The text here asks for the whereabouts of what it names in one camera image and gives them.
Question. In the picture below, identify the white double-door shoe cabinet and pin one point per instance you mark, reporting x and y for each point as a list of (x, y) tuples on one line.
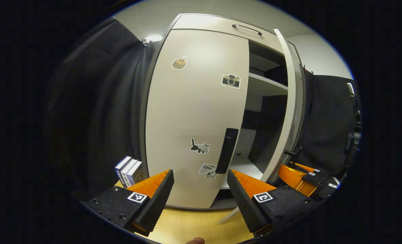
[(255, 156)]

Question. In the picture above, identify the white cabinet drawer front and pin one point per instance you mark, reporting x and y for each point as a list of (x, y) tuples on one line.
[(207, 22)]

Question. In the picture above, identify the white cabinet shelf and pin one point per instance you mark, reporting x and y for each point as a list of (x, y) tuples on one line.
[(267, 84)]

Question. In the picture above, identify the white cabinet door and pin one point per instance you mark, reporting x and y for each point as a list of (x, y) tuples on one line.
[(194, 112), (289, 84)]

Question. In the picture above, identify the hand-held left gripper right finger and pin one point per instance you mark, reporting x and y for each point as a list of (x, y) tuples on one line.
[(243, 203)]

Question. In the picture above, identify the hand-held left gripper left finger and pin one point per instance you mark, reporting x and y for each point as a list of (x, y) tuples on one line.
[(160, 200)]

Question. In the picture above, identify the white and blue book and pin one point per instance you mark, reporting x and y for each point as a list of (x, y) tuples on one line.
[(135, 173), (127, 171), (119, 169)]

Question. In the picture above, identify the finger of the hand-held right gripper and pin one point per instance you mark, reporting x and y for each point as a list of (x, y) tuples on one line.
[(294, 178), (306, 168)]

